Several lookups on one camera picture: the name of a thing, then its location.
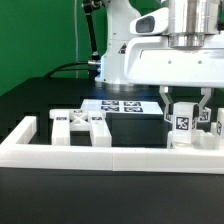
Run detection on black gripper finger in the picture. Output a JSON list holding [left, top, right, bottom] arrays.
[[159, 86, 173, 115], [195, 87, 212, 117]]

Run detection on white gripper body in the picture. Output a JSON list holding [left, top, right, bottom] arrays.
[[124, 35, 224, 88]]

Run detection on white chair seat part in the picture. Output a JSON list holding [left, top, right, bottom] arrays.
[[167, 130, 224, 151]]

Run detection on white chair back part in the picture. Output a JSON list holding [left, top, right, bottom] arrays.
[[49, 109, 112, 147]]

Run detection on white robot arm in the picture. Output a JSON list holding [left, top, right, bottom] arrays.
[[96, 0, 224, 109]]

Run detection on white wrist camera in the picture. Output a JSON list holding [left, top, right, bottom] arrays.
[[130, 7, 169, 36]]

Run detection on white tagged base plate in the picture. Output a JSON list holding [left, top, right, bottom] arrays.
[[81, 99, 163, 117]]

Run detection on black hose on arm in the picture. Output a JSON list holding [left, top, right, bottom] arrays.
[[81, 0, 102, 68]]

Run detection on black cable on table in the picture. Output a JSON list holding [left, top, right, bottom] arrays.
[[43, 61, 90, 79]]

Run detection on white U-shaped fence frame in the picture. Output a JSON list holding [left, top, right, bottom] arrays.
[[0, 116, 224, 174]]

